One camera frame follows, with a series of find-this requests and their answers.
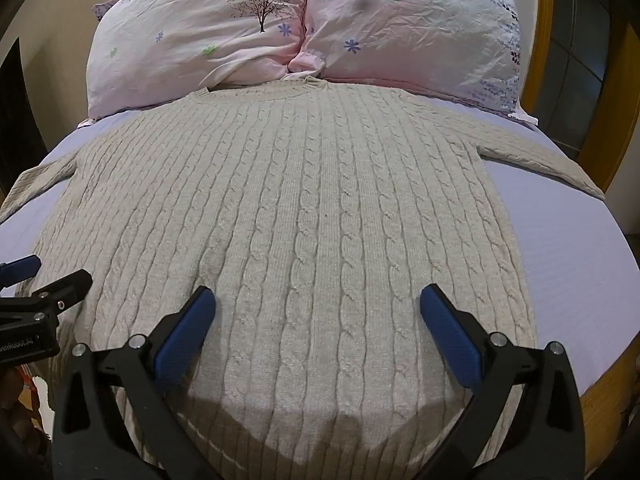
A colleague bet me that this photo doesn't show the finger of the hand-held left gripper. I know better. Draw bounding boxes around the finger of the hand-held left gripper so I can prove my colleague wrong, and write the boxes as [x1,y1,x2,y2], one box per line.
[0,254,42,289]
[29,269,94,322]

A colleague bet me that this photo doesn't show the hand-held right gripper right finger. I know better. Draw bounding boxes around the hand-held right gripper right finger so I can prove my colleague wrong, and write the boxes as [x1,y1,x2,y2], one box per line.
[419,283,583,480]

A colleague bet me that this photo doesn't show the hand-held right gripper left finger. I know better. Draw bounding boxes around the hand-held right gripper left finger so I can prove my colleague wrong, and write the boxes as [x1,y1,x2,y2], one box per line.
[52,285,223,480]

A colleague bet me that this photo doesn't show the beige cable-knit sweater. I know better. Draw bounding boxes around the beige cable-knit sweater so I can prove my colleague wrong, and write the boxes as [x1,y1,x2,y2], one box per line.
[0,76,608,480]

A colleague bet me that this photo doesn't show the lavender bed sheet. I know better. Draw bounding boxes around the lavender bed sheet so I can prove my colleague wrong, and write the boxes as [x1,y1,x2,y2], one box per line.
[0,95,636,391]

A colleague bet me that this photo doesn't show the pink tree-print pillow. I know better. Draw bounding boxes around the pink tree-print pillow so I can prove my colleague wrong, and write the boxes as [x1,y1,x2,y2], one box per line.
[86,0,314,121]

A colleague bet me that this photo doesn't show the pink flower-print pillow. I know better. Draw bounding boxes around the pink flower-print pillow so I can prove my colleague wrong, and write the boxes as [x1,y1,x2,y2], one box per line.
[289,0,540,127]

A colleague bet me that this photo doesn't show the wooden bed frame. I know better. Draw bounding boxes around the wooden bed frame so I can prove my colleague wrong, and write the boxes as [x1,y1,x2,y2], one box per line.
[520,0,640,480]

